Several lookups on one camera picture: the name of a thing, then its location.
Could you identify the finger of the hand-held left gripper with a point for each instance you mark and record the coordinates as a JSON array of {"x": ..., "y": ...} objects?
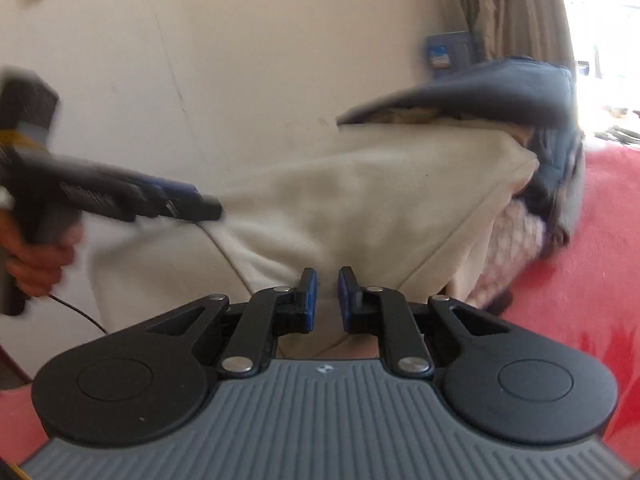
[{"x": 190, "y": 205}]

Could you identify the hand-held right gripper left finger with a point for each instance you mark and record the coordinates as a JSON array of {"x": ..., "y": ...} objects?
[{"x": 311, "y": 296}]

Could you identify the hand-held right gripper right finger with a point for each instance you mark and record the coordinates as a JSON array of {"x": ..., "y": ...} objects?
[{"x": 345, "y": 298}]

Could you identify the beige hoodie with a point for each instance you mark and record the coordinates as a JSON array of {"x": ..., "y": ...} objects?
[{"x": 325, "y": 200}]

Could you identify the stack of folded clothes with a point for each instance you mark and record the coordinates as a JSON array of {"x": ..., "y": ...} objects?
[{"x": 500, "y": 85}]

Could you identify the person's left hand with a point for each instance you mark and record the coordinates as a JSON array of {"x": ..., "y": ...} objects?
[{"x": 40, "y": 260}]

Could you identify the pink beige knit sweater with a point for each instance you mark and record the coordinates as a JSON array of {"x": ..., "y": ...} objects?
[{"x": 515, "y": 240}]

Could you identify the red floral blanket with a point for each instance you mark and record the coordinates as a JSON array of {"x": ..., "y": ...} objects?
[{"x": 590, "y": 260}]

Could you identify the blue box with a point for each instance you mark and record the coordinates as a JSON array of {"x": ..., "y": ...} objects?
[{"x": 440, "y": 55}]

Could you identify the beige curtain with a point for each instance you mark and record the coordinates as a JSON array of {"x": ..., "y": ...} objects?
[{"x": 515, "y": 10}]

